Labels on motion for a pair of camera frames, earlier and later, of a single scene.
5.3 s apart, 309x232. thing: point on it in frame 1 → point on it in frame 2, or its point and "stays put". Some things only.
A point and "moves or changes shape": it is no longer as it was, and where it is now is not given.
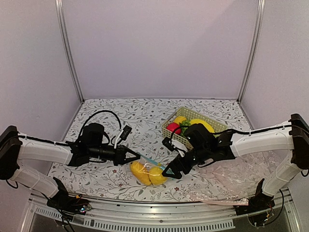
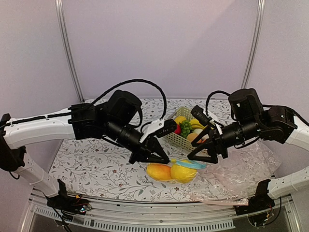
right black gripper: x=177 y=162 → x=215 y=140
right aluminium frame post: x=260 y=18 stays put
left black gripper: x=120 y=154 → x=150 y=145
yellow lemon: x=156 y=176 moves or changes shape
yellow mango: x=140 y=172 → x=159 y=171
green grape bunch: x=187 y=122 stays put
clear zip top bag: x=150 y=171 moves or changes shape
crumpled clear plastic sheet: x=232 y=180 stays put
